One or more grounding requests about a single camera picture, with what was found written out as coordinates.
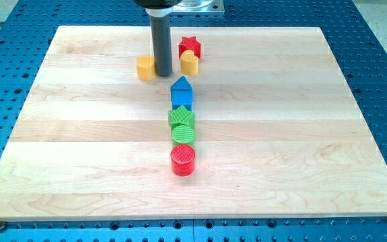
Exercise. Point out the yellow heart block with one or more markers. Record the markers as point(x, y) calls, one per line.
point(189, 63)

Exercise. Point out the red cylinder block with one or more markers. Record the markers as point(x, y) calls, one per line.
point(183, 160)

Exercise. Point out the blue house-shaped block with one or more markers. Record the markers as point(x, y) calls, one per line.
point(181, 94)

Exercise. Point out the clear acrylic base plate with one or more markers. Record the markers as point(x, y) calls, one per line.
point(200, 7)

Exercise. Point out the green star block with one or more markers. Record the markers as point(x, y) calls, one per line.
point(181, 116)

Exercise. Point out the light wooden board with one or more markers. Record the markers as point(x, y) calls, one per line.
point(274, 132)

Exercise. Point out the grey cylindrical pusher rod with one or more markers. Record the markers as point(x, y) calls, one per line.
point(161, 36)

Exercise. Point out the yellow hexagon block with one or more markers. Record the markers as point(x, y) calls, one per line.
point(146, 68)

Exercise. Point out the green cylinder block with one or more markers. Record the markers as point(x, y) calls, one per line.
point(183, 135)

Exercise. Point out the red star block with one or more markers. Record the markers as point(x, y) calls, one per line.
point(189, 43)

